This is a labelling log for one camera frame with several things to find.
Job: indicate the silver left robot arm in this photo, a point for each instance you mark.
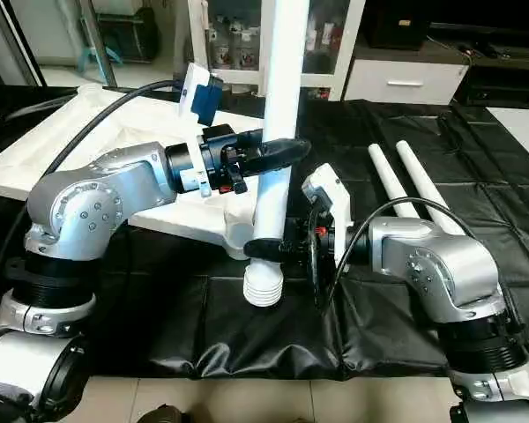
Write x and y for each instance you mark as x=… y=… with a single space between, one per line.
x=88 y=229

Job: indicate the white plastic table leg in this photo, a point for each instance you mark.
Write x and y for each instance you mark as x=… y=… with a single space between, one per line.
x=273 y=211
x=392 y=181
x=428 y=185

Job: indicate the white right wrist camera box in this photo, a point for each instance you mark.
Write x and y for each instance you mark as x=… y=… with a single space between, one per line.
x=328 y=207

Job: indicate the white glass-door cabinet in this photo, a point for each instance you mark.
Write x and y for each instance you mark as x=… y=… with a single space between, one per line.
x=234 y=44

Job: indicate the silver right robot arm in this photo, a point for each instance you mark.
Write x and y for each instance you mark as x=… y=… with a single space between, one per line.
x=441 y=273

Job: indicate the white drawer unit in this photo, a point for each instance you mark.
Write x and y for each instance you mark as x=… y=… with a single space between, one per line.
x=406 y=81

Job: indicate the dark floor crate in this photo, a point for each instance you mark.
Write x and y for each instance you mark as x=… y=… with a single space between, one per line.
x=128 y=35

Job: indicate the black work mat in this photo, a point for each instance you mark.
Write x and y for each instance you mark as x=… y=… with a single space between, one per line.
x=397 y=123

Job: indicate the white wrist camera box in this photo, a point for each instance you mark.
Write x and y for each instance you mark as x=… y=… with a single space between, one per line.
x=328 y=207
x=201 y=92

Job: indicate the black box with yellow label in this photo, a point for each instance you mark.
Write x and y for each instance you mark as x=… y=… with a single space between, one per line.
x=397 y=22

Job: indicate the blue metal stand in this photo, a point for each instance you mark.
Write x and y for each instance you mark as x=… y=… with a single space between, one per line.
x=97 y=60

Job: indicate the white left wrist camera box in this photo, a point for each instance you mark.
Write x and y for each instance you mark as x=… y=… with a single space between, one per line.
x=201 y=92

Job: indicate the white plastic table top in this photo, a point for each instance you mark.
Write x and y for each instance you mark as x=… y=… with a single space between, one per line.
x=176 y=203

